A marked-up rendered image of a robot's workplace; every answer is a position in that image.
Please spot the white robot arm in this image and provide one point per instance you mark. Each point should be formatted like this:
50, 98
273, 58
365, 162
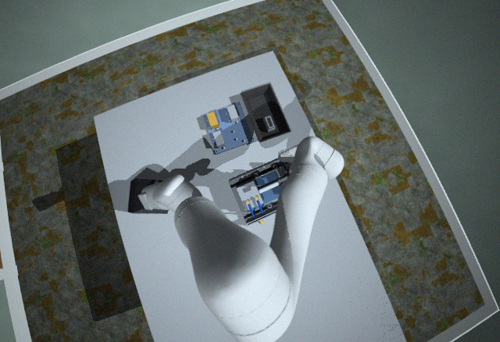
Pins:
242, 280

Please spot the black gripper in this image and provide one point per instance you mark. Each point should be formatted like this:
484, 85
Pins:
280, 180

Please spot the brass-yellow block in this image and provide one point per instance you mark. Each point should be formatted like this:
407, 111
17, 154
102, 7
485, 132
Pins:
212, 120

